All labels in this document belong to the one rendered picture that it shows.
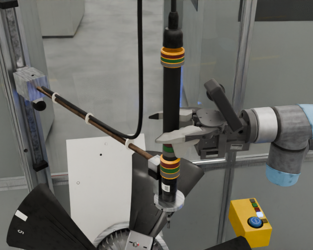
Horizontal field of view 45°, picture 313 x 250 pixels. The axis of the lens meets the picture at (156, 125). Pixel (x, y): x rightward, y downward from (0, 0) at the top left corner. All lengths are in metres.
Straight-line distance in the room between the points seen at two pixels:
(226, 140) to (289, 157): 0.16
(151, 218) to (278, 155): 0.38
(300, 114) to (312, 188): 1.31
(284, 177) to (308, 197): 1.26
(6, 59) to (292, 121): 0.89
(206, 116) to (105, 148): 0.57
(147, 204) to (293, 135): 0.44
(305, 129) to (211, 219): 1.25
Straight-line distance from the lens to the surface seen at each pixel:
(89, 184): 1.26
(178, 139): 0.72
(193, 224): 2.01
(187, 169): 1.03
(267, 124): 0.79
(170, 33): 0.67
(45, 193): 1.00
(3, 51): 1.29
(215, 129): 0.74
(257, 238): 1.41
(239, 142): 0.81
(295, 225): 2.26
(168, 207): 0.85
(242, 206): 1.46
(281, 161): 0.87
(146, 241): 1.04
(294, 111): 0.83
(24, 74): 1.26
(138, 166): 1.10
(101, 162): 1.27
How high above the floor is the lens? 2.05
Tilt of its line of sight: 31 degrees down
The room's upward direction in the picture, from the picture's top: straight up
